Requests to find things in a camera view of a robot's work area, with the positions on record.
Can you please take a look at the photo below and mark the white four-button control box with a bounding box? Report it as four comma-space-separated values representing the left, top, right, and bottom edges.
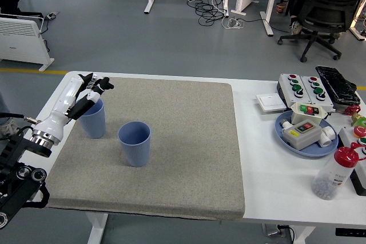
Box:
300, 75, 335, 112
279, 73, 312, 105

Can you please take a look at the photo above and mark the white wall switch plate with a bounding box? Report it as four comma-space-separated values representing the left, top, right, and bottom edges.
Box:
255, 93, 287, 113

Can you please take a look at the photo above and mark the blue plate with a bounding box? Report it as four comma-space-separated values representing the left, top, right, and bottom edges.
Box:
274, 111, 339, 158

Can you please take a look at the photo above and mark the grey switch box black red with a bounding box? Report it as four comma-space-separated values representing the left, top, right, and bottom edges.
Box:
282, 120, 323, 151

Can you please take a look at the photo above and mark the blue ribbed cup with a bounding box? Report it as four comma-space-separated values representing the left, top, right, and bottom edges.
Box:
77, 98, 107, 139
117, 121, 152, 168

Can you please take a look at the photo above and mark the white table leg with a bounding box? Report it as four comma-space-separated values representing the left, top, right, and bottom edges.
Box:
87, 212, 109, 244
291, 225, 317, 244

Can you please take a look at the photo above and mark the grey power socket box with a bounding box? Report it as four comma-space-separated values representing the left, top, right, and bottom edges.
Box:
262, 223, 292, 238

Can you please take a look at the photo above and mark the brass valve red handle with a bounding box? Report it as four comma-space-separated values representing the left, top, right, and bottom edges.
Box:
344, 105, 366, 127

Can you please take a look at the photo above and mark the black office chair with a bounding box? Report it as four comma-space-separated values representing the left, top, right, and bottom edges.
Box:
277, 0, 366, 63

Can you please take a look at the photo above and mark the black chair base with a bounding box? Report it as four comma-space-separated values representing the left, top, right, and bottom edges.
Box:
0, 8, 43, 19

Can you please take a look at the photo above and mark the grey-brown mat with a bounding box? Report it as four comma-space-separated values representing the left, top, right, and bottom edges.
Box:
45, 77, 246, 222

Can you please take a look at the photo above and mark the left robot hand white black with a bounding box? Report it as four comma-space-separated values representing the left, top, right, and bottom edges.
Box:
30, 73, 115, 144

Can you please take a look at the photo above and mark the beige switch box green red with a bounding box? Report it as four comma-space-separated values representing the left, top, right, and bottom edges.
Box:
291, 102, 329, 126

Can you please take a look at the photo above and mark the clear bottle red cap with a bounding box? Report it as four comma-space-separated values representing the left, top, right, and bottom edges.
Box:
311, 142, 360, 201

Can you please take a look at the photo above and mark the black table control panel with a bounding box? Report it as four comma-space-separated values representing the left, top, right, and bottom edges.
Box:
335, 228, 366, 237

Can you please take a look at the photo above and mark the white pipe fitting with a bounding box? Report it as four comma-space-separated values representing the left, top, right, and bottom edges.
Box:
317, 126, 336, 147

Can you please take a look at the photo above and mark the black plastic tray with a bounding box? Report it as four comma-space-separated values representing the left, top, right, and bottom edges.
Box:
315, 65, 361, 105

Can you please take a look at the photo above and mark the white panel heater with handle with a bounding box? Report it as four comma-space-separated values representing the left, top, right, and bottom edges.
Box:
0, 12, 55, 73

